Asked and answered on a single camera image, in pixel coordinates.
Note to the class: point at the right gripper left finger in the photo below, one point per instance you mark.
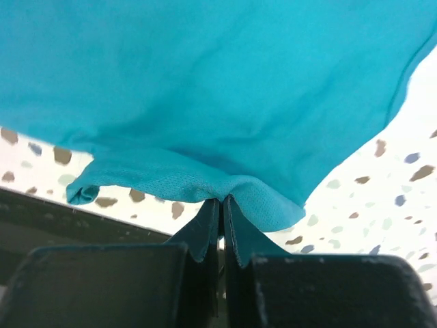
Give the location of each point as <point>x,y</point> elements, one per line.
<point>173,284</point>

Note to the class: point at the teal t shirt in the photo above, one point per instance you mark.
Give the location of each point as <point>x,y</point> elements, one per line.
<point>194,100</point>

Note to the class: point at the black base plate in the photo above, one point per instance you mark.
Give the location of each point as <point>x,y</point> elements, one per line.
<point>29,222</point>

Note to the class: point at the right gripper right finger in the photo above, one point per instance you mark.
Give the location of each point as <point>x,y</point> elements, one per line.
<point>269,287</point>

